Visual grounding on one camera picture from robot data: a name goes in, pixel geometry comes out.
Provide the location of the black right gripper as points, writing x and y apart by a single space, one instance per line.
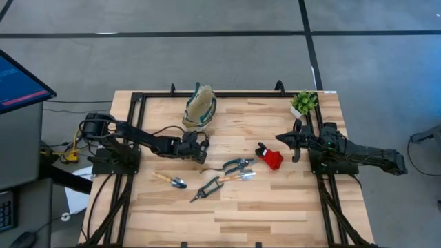
305 140

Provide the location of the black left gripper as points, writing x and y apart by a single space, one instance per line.
186 146

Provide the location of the red black gardening glove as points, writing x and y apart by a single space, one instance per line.
272 158

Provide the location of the dark green garden snips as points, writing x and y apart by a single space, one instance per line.
202 193

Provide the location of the beige green canvas gardening bag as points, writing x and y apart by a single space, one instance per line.
200 106

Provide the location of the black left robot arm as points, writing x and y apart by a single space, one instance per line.
138 136

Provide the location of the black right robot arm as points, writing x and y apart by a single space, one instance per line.
365 155

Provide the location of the green plant in white pot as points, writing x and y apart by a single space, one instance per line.
304 102

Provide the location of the black table edge hook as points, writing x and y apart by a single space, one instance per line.
279 86
172 89

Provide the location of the white paper sheet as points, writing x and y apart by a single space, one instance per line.
77 203

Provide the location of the black desk foot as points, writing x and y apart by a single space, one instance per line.
69 180

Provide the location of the grey cabinet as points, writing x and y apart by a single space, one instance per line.
17 144

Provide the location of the blue screen monitor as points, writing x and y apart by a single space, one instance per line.
17 82

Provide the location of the black computer mouse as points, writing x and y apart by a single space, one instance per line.
24 240

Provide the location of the black keyboard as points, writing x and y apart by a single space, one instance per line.
7 213

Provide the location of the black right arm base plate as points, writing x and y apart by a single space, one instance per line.
337 168

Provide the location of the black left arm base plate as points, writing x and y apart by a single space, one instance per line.
103 167

